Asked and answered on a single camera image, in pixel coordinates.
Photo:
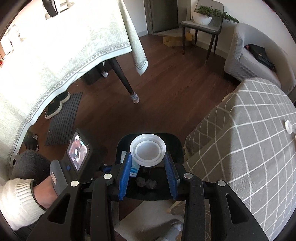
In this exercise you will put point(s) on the cardboard box on floor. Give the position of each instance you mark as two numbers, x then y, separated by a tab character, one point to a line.
177	41

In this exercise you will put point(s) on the white plastic lid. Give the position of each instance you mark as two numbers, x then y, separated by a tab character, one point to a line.
148	150
288	127

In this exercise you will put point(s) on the dark fuzzy grey slipper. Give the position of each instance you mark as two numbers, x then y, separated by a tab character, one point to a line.
31	165

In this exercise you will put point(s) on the grey checked tablecloth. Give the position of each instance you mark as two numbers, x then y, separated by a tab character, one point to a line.
243	141

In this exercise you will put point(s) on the person's left hand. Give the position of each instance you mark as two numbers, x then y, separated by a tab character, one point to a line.
44	193

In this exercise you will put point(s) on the grey striped floor mat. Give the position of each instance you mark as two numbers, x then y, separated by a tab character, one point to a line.
61	125

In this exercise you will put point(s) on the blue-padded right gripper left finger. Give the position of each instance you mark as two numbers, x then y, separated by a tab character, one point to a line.
111	187

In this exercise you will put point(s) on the black bag on armchair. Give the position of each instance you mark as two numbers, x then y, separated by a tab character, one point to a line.
260	55

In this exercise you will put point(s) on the white potted green plant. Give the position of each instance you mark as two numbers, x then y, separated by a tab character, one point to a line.
204	14

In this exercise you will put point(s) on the blue white tissue pack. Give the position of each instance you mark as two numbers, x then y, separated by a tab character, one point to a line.
135	165

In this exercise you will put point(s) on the dark green trash bin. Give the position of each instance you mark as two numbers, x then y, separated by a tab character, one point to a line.
158	174

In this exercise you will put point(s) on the grey dining chair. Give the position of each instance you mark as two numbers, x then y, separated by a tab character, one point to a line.
210	25

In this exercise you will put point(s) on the grey armchair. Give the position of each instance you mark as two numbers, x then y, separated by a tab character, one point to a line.
242	65

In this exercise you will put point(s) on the white patterned tablecloth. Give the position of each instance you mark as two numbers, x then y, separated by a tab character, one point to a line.
61	50

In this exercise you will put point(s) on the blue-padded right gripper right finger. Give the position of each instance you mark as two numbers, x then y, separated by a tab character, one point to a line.
187	187

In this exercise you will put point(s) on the grey door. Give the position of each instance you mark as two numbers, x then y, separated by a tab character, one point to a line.
163	17

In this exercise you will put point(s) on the white knit sleeve forearm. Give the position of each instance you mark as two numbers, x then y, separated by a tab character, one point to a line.
18	204

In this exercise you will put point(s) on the black table leg with sock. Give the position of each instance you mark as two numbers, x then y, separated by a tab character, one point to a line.
119	72

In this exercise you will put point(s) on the black white-soled shoe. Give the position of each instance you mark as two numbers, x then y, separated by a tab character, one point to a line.
63	97
52	110

